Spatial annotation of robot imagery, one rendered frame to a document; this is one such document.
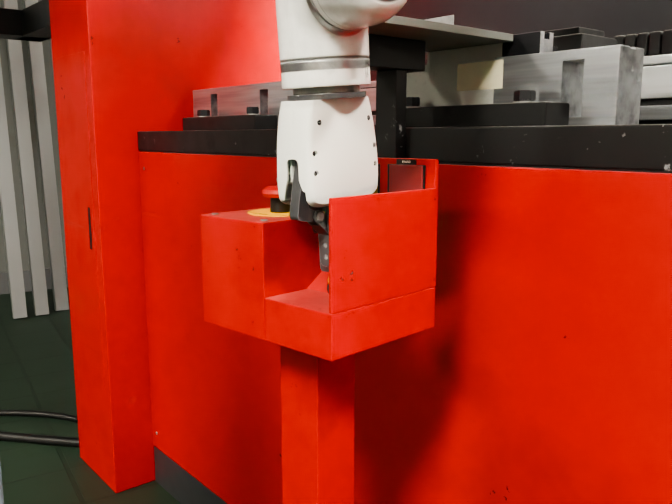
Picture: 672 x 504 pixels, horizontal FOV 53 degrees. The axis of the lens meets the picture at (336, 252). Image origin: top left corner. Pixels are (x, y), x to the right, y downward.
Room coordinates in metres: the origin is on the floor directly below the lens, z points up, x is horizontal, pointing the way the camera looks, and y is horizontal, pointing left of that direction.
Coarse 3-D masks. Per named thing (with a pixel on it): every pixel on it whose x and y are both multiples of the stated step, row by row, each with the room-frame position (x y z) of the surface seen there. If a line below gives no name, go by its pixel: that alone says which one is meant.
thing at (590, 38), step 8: (552, 32) 1.15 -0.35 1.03; (560, 32) 1.14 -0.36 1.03; (568, 32) 1.13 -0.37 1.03; (576, 32) 1.11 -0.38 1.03; (584, 32) 1.12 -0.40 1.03; (592, 32) 1.14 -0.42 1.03; (600, 32) 1.15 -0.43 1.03; (560, 40) 1.13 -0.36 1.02; (568, 40) 1.11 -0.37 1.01; (576, 40) 1.10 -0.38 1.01; (584, 40) 1.10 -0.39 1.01; (592, 40) 1.12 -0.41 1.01; (600, 40) 1.13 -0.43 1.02; (608, 40) 1.15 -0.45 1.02; (616, 40) 1.16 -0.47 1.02; (560, 48) 1.12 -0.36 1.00; (568, 48) 1.11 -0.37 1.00; (576, 48) 1.10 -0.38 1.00
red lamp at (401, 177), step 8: (392, 168) 0.74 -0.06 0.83; (400, 168) 0.73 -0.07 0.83; (408, 168) 0.72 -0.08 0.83; (416, 168) 0.71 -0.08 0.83; (392, 176) 0.74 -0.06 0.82; (400, 176) 0.73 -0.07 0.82; (408, 176) 0.72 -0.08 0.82; (416, 176) 0.71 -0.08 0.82; (392, 184) 0.74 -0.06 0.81; (400, 184) 0.73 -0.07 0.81; (408, 184) 0.72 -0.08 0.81; (416, 184) 0.71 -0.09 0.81
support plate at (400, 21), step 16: (400, 16) 0.81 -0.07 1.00; (368, 32) 0.87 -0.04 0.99; (384, 32) 0.87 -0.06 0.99; (400, 32) 0.87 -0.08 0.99; (416, 32) 0.87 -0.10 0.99; (432, 32) 0.87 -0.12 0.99; (448, 32) 0.87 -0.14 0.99; (464, 32) 0.89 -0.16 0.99; (480, 32) 0.91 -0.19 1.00; (496, 32) 0.93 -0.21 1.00; (432, 48) 1.02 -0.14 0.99; (448, 48) 1.02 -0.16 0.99
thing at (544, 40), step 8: (536, 32) 0.93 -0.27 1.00; (544, 32) 0.93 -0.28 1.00; (520, 40) 0.95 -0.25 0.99; (528, 40) 0.94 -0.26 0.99; (536, 40) 0.93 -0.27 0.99; (544, 40) 0.93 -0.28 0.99; (552, 40) 0.94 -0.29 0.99; (504, 48) 0.97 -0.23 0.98; (512, 48) 0.96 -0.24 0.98; (520, 48) 0.95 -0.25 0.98; (528, 48) 0.94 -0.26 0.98; (536, 48) 0.93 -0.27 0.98; (544, 48) 0.93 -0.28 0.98; (552, 48) 0.94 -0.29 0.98; (504, 56) 0.97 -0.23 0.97
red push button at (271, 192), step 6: (270, 186) 0.74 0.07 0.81; (276, 186) 0.73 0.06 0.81; (264, 192) 0.73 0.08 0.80; (270, 192) 0.72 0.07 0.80; (276, 192) 0.72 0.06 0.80; (270, 198) 0.74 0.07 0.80; (276, 198) 0.73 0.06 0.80; (270, 204) 0.74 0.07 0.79; (276, 204) 0.73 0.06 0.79; (282, 204) 0.73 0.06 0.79; (288, 204) 0.74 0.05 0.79; (270, 210) 0.74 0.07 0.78; (276, 210) 0.73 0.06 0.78; (282, 210) 0.73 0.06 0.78; (288, 210) 0.74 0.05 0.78
